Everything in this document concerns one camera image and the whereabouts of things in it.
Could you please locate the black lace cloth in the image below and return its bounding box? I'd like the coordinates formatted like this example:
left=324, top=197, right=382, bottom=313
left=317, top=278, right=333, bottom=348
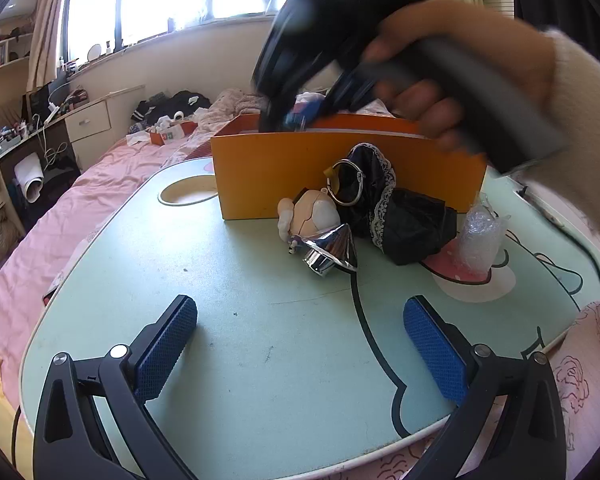
left=337, top=142, right=458, bottom=267

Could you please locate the person's right hand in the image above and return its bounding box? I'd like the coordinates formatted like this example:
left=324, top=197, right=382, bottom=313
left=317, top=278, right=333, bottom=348
left=367, top=0, right=557, bottom=154

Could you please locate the white bookshelf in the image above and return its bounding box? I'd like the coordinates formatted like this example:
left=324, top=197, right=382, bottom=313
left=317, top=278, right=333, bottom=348
left=0, top=10, right=36, bottom=111

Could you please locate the chrome cone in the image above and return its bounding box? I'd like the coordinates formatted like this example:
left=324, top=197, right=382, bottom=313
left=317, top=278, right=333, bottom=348
left=300, top=224, right=360, bottom=278

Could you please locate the black clothes pile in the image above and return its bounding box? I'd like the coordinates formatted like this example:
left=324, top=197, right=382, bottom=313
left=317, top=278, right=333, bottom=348
left=132, top=91, right=212, bottom=123

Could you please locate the pink bed sheet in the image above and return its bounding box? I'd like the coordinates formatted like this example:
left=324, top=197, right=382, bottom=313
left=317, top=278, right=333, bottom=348
left=0, top=130, right=216, bottom=411

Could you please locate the black laptop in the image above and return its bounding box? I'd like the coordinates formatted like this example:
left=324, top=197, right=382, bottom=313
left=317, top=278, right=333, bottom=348
left=25, top=77, right=73, bottom=123

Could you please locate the metal ring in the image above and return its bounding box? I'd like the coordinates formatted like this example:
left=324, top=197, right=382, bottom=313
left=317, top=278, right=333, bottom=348
left=322, top=159, right=366, bottom=207

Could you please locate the small cream doll figure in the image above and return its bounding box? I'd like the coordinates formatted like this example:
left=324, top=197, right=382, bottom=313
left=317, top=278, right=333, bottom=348
left=277, top=187, right=342, bottom=253

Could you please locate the orange snack box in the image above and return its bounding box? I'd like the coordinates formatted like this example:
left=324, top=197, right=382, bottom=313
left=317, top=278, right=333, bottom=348
left=149, top=122, right=198, bottom=146

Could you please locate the beige curtain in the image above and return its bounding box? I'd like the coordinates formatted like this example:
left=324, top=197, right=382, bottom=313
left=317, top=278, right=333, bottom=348
left=27, top=0, right=76, bottom=93

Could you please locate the black cable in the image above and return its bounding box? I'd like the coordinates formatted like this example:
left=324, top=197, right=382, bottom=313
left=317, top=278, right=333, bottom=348
left=522, top=187, right=600, bottom=321

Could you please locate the orange cardboard box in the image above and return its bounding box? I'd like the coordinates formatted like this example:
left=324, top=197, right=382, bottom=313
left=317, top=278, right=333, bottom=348
left=210, top=112, right=488, bottom=222

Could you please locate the bubble wrap packet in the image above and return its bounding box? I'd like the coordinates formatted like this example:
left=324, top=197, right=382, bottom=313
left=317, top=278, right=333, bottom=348
left=455, top=195, right=513, bottom=281

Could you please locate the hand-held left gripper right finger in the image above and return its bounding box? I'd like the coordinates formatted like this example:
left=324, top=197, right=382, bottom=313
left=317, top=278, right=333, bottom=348
left=402, top=295, right=567, bottom=480

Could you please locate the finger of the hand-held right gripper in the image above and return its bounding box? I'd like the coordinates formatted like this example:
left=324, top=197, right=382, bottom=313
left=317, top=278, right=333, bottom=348
left=257, top=91, right=311, bottom=133
left=311, top=71, right=377, bottom=118

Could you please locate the person's right forearm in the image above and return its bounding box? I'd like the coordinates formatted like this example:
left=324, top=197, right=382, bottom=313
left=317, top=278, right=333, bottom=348
left=522, top=27, right=600, bottom=271

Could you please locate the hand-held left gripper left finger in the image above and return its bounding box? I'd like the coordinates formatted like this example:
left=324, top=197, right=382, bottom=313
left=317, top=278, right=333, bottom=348
left=32, top=294, right=199, bottom=480

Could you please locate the rose print blanket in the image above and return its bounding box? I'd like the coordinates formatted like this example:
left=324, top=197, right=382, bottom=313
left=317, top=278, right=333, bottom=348
left=330, top=300, right=600, bottom=480

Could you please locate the rolled white paper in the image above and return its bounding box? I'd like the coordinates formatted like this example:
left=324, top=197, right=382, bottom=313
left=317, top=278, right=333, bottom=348
left=14, top=154, right=46, bottom=203

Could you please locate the green cartoon desktop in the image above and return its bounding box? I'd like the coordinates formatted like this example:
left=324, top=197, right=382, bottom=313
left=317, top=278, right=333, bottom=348
left=19, top=152, right=600, bottom=480

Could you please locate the white desk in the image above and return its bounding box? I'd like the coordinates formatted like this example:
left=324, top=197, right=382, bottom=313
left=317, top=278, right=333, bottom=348
left=0, top=85, right=146, bottom=176

